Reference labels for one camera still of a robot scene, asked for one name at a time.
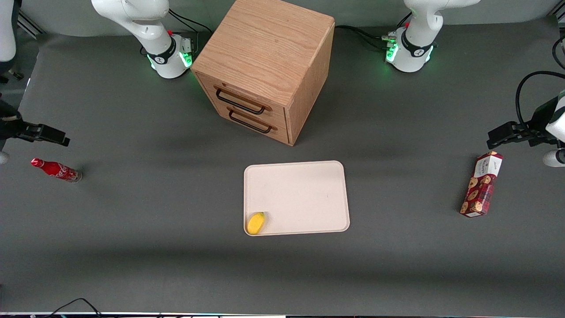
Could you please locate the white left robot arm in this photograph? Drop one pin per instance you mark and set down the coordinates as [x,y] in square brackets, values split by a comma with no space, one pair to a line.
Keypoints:
[412,53]

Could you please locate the red coke bottle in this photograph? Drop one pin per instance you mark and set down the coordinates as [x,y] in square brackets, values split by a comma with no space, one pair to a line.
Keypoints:
[59,171]

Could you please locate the wooden drawer cabinet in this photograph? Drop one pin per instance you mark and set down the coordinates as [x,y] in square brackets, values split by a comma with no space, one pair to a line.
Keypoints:
[265,53]

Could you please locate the aluminium frame rail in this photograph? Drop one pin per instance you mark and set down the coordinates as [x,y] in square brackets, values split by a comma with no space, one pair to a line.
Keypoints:
[30,23]

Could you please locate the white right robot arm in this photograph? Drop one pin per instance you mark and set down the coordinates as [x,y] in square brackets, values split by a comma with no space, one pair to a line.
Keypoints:
[164,53]

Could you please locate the yellow lemon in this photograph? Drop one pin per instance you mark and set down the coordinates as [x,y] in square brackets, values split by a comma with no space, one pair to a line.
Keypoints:
[255,223]

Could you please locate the red cookie box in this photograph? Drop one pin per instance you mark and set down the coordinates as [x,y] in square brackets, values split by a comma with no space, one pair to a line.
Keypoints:
[481,185]

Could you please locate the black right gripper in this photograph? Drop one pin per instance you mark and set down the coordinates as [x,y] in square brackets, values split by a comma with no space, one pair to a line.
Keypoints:
[9,127]

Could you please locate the beige plastic tray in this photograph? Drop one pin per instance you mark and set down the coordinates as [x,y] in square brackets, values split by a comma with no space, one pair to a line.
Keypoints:
[300,194]

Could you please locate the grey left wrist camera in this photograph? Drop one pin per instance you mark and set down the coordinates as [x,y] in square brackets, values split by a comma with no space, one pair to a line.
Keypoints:
[554,159]

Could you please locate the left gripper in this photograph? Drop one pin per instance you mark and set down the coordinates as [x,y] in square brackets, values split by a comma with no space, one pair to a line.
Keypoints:
[536,122]

